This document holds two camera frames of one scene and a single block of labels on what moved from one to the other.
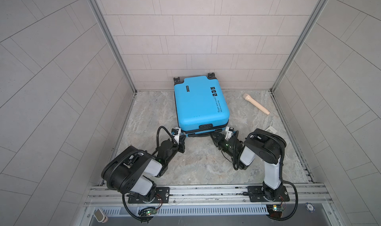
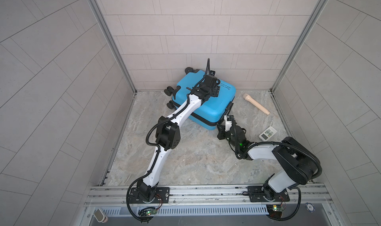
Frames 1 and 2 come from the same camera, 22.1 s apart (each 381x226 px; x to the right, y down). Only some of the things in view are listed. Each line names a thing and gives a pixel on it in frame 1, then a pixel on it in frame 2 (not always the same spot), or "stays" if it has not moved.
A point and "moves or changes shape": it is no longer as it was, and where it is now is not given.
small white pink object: x=100 y=216 stays
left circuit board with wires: x=147 y=211 stays
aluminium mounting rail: x=305 y=195 stays
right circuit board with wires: x=275 y=211 stays
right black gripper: x=219 y=140 to x=221 y=133
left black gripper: x=180 y=145 to x=214 y=91
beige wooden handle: x=256 y=103 stays
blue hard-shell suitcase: x=201 y=106 moves or changes shape
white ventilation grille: x=222 y=210 stays
